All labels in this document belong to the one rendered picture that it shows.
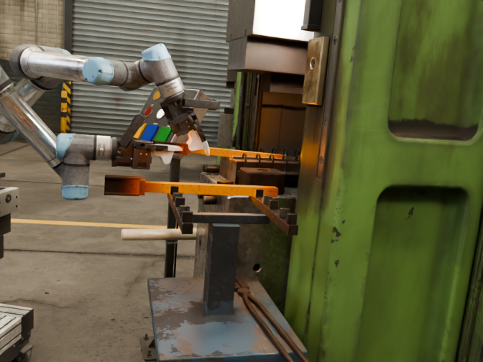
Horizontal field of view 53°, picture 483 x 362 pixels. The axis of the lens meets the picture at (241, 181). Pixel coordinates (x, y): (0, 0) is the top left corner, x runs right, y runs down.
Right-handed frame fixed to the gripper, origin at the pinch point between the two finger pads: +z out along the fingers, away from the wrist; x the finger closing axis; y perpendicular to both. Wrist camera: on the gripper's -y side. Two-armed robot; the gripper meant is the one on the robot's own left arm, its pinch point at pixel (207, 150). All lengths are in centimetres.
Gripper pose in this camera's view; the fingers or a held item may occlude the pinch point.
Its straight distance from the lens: 153.1
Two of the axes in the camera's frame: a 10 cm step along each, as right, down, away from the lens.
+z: 3.9, 8.7, 3.0
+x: 2.8, 1.9, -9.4
